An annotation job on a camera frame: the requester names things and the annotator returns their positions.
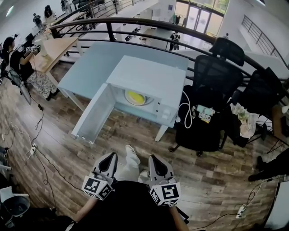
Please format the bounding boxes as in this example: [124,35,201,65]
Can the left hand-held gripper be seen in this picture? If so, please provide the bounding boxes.
[81,152,119,201]

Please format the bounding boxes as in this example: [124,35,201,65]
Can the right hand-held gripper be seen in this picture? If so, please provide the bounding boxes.
[148,154,182,207]

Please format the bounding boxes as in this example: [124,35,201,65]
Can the white round plate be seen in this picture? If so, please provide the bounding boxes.
[123,89,148,106]

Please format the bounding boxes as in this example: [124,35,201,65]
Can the white microwave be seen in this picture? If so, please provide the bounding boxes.
[71,55,187,145]

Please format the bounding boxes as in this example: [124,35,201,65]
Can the person's left forearm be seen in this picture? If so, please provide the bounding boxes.
[75,198,98,217]

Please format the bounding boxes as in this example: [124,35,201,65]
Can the person's right forearm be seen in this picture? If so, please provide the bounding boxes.
[168,204,190,231]

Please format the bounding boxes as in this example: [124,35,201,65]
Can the person's white right shoe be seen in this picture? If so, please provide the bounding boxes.
[138,170,150,184]

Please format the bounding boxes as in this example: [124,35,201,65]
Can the person's white trousers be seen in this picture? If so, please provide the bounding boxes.
[118,150,142,182]

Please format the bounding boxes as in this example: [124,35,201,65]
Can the person's black shirt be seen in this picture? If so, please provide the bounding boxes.
[56,180,182,231]

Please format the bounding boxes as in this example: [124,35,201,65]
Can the paper-wrapped flower bouquet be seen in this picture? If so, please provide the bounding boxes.
[231,102,261,139]

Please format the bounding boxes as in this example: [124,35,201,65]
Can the dark floor fan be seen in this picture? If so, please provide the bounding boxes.
[3,195,31,217]

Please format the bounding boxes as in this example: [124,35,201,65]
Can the light blue table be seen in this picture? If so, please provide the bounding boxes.
[57,42,190,143]

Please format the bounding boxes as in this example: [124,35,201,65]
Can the black office chair with headrest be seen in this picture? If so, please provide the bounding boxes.
[168,37,246,157]

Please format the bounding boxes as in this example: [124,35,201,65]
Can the white desk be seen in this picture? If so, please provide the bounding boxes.
[264,180,289,231]

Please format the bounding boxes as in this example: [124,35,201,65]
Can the dark wooden side table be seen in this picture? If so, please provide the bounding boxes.
[267,105,289,154]

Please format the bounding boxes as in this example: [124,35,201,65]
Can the black mesh office chair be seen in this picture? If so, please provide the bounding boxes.
[225,67,285,148]

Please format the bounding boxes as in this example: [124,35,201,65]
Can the black curved railing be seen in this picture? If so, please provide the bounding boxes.
[49,17,289,91]

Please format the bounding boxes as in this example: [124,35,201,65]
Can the long wooden table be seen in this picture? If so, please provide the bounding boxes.
[42,12,87,34]

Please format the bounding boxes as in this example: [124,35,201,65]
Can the black straight railing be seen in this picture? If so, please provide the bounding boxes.
[51,0,145,25]

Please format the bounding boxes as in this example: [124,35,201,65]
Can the glass entrance doors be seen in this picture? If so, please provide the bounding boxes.
[175,0,227,35]

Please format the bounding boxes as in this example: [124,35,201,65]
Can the black stair railing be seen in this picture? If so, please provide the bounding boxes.
[241,14,289,69]

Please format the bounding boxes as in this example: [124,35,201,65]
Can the white power cable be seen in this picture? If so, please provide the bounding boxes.
[175,90,193,129]

